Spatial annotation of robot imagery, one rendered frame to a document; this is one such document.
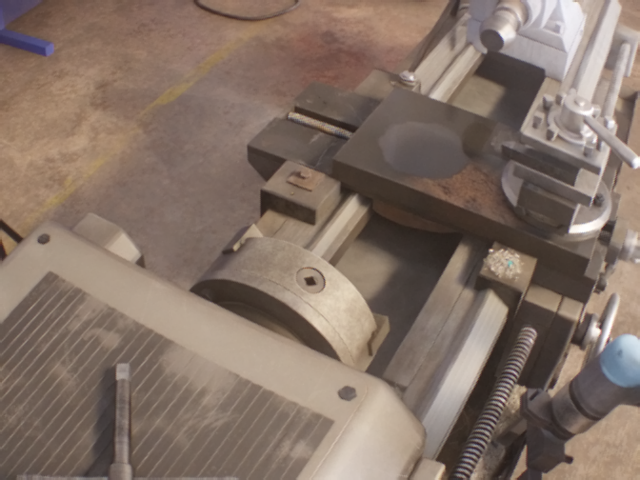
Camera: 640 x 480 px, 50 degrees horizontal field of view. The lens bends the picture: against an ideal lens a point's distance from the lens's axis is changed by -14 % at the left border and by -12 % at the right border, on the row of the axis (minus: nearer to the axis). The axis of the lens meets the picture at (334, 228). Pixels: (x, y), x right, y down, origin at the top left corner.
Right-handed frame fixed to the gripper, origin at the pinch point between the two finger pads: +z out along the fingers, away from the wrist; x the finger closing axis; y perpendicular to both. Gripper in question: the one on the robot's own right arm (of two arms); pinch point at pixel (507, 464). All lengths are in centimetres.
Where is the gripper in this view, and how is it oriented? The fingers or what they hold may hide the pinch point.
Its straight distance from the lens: 133.1
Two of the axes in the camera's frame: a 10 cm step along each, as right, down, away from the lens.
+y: 8.7, 4.5, 1.7
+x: 1.5, -5.9, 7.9
